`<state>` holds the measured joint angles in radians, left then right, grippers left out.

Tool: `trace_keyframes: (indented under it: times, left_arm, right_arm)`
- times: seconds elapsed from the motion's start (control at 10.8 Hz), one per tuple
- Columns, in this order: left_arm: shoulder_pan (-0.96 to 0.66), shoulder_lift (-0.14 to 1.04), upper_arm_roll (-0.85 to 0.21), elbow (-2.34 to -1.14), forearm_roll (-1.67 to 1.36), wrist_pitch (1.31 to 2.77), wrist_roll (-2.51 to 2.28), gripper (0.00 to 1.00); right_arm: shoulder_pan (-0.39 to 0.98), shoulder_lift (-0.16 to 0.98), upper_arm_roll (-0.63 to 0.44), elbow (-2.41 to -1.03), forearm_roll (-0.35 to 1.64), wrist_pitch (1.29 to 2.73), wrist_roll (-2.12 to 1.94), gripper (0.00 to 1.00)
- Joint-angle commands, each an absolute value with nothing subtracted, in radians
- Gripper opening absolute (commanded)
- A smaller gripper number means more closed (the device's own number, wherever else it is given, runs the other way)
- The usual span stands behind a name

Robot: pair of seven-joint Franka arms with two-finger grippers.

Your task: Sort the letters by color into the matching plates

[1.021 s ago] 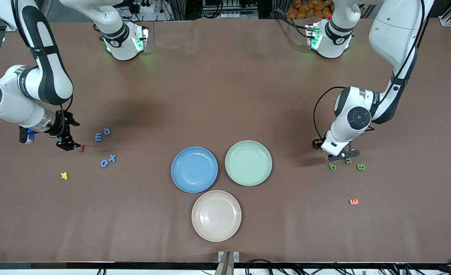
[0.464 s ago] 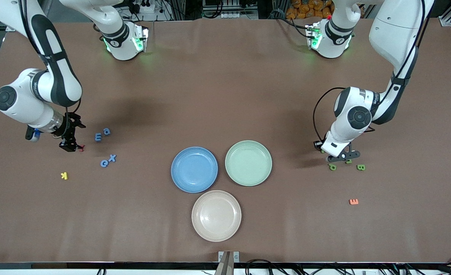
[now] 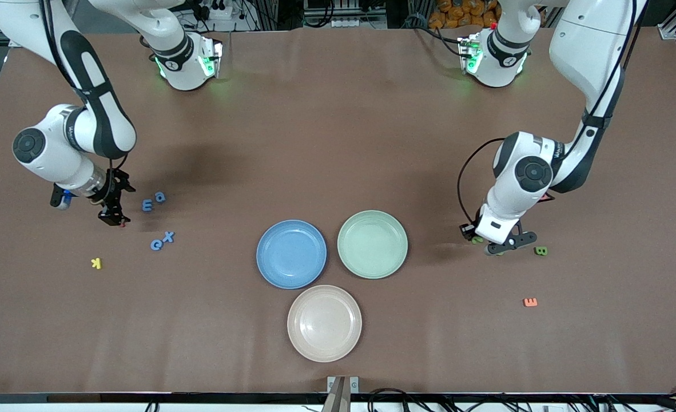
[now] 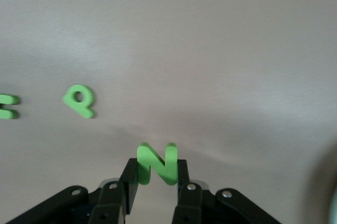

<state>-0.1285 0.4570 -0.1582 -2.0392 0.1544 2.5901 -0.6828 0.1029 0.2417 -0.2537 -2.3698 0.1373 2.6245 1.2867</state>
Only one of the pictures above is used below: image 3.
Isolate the green plate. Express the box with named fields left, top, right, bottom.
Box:
left=337, top=210, right=409, bottom=280

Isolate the brown table cover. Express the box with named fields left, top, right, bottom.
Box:
left=0, top=26, right=676, bottom=395

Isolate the beige plate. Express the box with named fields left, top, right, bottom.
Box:
left=287, top=284, right=363, bottom=363

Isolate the blue plate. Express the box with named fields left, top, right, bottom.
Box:
left=256, top=220, right=328, bottom=290

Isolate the white power strip with plugs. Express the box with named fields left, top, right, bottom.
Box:
left=201, top=3, right=234, bottom=21

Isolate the pile of orange objects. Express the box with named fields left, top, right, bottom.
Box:
left=428, top=0, right=502, bottom=29

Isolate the long white power strip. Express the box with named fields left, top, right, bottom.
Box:
left=328, top=16, right=388, bottom=29

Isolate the black cable bundle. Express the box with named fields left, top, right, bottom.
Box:
left=367, top=388, right=430, bottom=412
left=441, top=395, right=607, bottom=412

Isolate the silver metal bracket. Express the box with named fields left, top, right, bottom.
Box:
left=327, top=376, right=360, bottom=394

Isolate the table front edge rail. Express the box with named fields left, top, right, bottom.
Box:
left=0, top=393, right=676, bottom=412

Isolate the tan wedge post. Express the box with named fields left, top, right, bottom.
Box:
left=322, top=376, right=351, bottom=412

